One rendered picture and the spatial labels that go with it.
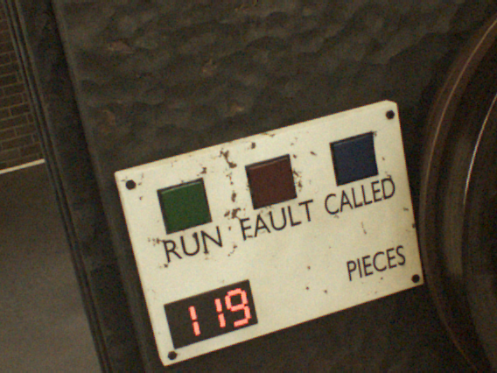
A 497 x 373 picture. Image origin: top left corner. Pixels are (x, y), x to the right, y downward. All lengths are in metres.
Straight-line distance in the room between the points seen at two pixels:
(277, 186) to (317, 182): 0.04
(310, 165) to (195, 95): 0.12
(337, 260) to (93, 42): 0.29
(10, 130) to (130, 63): 6.04
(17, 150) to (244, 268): 6.05
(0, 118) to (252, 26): 6.03
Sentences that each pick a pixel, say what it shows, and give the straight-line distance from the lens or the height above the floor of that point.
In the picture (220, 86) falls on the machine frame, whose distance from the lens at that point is 0.81.
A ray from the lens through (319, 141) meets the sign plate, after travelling 0.82.
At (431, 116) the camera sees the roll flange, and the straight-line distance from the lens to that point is 0.88.
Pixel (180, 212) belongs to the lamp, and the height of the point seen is 1.20.
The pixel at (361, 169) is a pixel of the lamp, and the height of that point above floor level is 1.19.
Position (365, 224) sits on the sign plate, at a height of 1.14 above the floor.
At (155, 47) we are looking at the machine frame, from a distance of 0.79.
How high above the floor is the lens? 1.43
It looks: 16 degrees down
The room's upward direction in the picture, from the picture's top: 12 degrees counter-clockwise
